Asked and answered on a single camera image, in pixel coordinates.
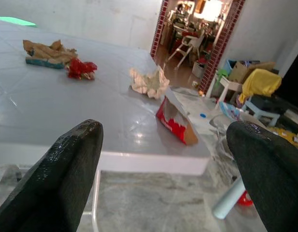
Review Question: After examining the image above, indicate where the crumpled brown paper bag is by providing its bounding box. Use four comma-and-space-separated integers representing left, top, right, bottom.
22, 39, 78, 70

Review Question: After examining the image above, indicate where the light blue rolled tube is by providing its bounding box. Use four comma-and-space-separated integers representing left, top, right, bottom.
213, 177, 247, 220

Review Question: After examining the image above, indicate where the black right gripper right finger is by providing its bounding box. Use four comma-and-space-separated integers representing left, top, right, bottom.
226, 120, 298, 232

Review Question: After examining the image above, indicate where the yellow snack package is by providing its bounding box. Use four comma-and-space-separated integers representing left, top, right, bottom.
271, 127, 298, 146

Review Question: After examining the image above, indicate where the blue printed plastic bag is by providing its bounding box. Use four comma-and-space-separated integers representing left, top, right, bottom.
218, 101, 243, 121

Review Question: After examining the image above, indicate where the black television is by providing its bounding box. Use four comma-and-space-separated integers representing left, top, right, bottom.
281, 47, 298, 110

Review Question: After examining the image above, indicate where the crumpled white tissue paper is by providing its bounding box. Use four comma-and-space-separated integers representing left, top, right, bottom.
128, 65, 170, 100

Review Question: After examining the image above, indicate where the white high chair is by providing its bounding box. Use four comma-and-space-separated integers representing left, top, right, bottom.
167, 30, 205, 71

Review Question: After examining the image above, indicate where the blue storage box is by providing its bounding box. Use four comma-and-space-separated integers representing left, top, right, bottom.
225, 59, 238, 73

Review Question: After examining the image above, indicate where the clear plastic bag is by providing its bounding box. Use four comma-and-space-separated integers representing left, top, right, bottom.
209, 113, 239, 147

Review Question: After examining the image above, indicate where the torn red snack packet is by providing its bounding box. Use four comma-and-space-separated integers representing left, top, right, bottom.
155, 87, 199, 146

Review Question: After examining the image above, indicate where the light blue square stool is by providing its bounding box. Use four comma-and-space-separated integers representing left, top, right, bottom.
242, 100, 281, 127

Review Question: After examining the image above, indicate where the red brick door frame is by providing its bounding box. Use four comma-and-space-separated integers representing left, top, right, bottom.
150, 0, 246, 94

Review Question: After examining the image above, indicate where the large white table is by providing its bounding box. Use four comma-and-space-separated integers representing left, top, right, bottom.
0, 19, 212, 232

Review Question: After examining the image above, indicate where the yellow cloth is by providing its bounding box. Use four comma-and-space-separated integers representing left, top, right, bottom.
238, 69, 283, 103

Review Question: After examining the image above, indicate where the brown cardboard box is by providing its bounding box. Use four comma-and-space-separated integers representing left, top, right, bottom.
228, 60, 276, 84

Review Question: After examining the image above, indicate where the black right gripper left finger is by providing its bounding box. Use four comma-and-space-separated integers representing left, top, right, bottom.
0, 118, 104, 232

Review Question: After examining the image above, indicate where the white storage box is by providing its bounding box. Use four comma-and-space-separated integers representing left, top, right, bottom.
192, 61, 208, 79

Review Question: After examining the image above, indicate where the small white side table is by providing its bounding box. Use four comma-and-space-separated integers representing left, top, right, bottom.
206, 72, 243, 109

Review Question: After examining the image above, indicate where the small red plastic toy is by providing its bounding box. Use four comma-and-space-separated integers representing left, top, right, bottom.
237, 190, 254, 207

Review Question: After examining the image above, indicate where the green flat object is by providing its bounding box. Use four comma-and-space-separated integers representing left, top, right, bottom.
0, 16, 38, 27

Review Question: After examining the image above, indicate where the red plastic wrapper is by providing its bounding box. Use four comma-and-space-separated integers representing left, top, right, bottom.
66, 58, 98, 81

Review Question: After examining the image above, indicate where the black box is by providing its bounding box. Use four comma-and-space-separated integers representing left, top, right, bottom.
250, 95, 285, 114

